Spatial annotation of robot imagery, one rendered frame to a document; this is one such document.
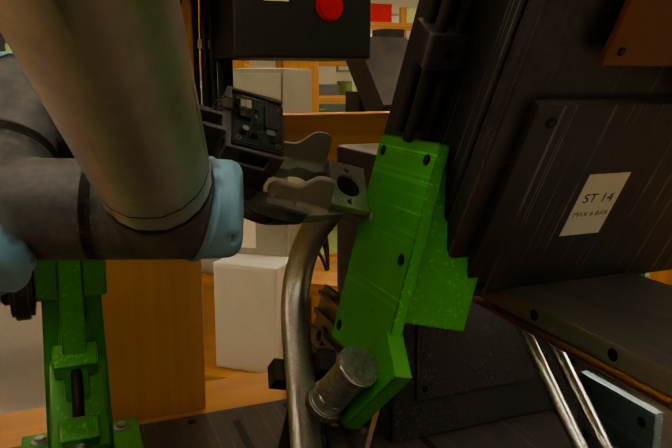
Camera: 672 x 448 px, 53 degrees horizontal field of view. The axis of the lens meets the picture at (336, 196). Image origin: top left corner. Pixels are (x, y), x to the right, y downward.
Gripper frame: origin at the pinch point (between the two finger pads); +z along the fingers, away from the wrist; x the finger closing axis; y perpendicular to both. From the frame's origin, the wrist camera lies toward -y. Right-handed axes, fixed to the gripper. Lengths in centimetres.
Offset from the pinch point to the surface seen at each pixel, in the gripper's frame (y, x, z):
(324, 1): 4.6, 24.5, -1.7
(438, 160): 13.1, -4.8, 2.8
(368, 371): 0.1, -18.3, 1.5
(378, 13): -382, 623, 295
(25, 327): -324, 134, -19
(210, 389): -45.8, -2.7, 1.6
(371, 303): 0.0, -11.6, 2.7
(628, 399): 5.7, -20.5, 25.1
